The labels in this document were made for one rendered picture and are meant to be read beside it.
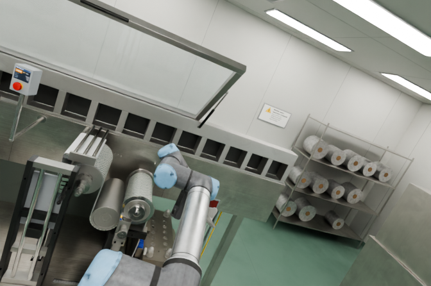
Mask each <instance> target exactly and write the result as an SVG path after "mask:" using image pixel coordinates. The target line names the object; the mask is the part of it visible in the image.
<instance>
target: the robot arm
mask: <svg viewBox="0 0 431 286"><path fill-rule="evenodd" d="M158 156H159V159H161V161H160V164H159V166H158V167H157V168H156V171H155V173H154V182H155V184H156V185H157V186H158V187H160V188H161V189H170V188H171V187H172V186H173V187H176V188H179V189H181V192H180V195H179V196H178V199H177V200H176V203H175V205H174V207H173V209H172V211H171V214H170V215H171V216H172V217H173V218H175V219H177V220H179V219H180V218H181V219H180V223H179V226H178V230H177V232H176V236H175V240H174V244H173V248H172V250H171V254H170V257H169V258H168V259H167V260H166V261H165V262H164V264H163V266H162V267H159V266H157V265H153V264H150V263H148V262H145V261H142V260H139V259H137V258H133V257H131V256H128V255H125V254H122V252H120V251H118V252H116V251H112V250H110V249H103V250H101V251H100V252H99V253H98V254H97V255H96V256H95V258H94V259H93V261H92V263H91V264H90V266H89V268H88V269H87V271H86V272H85V274H84V275H83V278H82V279H81V281H80V282H79V284H78V286H200V283H201V275H202V270H201V267H200V266H199V261H200V257H201V250H202V245H203V238H204V234H205V227H206V223H208V225H209V226H211V227H213V228H216V226H215V224H214V223H213V222H212V219H213V218H214V216H215V215H216V213H217V208H215V207H214V208H209V204H210V200H211V201H212V200H214V199H215V197H216V195H217V192H218V190H219V181H218V180H216V179H214V178H212V177H211V176H207V175H204V174H201V173H200V172H197V171H194V170H192V169H190V168H189V166H188V165H187V163H186V161H185V160H184V158H183V157H182V155H181V153H180V150H179V149H178V148H177V147H176V145H175V144H168V145H166V146H164V147H163V148H161V149H160V150H159V151H158Z"/></svg>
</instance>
